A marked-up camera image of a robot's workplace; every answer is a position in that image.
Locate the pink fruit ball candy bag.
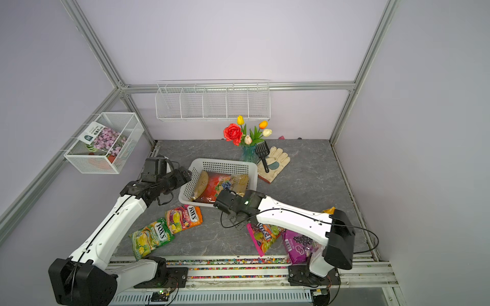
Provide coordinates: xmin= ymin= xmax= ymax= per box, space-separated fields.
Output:
xmin=246 ymin=223 xmax=285 ymax=257

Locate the gold red candy bag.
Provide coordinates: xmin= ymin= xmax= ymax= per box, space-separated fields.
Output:
xmin=190 ymin=171 xmax=249 ymax=203

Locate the white plastic perforated basket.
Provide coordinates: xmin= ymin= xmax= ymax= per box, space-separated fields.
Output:
xmin=179 ymin=158 xmax=258 ymax=207

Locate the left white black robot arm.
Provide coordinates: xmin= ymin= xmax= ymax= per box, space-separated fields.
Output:
xmin=48 ymin=156 xmax=192 ymax=305

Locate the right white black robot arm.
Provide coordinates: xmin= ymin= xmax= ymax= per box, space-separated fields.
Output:
xmin=214 ymin=190 xmax=356 ymax=277

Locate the orange Fox's candy bag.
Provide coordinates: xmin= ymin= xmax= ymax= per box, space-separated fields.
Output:
xmin=165 ymin=205 xmax=203 ymax=234

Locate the beige work glove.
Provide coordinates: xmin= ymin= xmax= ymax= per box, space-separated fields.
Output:
xmin=257 ymin=146 xmax=291 ymax=184

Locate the green Fox's candy bag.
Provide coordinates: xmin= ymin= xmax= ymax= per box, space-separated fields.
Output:
xmin=129 ymin=218 xmax=174 ymax=261

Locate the purple candy bag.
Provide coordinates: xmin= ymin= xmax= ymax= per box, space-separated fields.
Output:
xmin=282 ymin=229 xmax=323 ymax=265

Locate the flower seed packet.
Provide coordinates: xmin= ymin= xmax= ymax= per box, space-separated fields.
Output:
xmin=77 ymin=121 xmax=127 ymax=158

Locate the artificial flower bouquet in vase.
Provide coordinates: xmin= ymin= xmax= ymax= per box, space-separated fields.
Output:
xmin=223 ymin=116 xmax=272 ymax=163

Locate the yellow orange candy bag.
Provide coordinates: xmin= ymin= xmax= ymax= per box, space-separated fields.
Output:
xmin=322 ymin=207 xmax=336 ymax=215

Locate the white wire side basket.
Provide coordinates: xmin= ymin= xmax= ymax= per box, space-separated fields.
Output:
xmin=64 ymin=112 xmax=144 ymax=174

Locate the aluminium front rail frame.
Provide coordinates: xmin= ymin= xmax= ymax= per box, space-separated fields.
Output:
xmin=111 ymin=255 xmax=406 ymax=305

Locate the white wire wall shelf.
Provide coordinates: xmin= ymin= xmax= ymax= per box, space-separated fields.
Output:
xmin=155 ymin=79 xmax=271 ymax=121

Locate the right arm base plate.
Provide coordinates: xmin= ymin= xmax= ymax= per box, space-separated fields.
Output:
xmin=288 ymin=265 xmax=341 ymax=288

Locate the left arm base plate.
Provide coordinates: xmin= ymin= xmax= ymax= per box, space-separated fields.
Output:
xmin=134 ymin=266 xmax=188 ymax=289

